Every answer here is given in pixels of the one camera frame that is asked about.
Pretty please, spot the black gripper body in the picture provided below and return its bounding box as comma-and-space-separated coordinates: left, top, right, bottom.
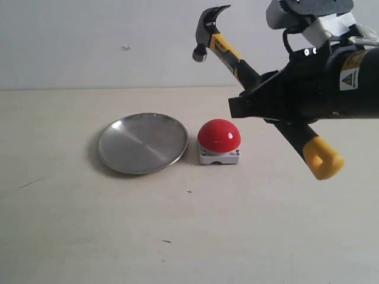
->
275, 42, 341, 123

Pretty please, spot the red dome push button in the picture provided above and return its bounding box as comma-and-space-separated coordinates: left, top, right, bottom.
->
197, 119, 242, 165

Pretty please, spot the black and yellow claw hammer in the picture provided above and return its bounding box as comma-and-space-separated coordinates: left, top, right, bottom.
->
192, 5, 345, 180

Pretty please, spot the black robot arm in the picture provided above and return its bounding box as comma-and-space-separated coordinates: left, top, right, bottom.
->
229, 44, 378, 124

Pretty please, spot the round stainless steel plate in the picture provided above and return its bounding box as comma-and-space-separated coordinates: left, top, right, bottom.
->
97, 112, 189, 175

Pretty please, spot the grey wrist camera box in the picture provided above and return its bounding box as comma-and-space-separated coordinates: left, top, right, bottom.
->
266, 0, 354, 30

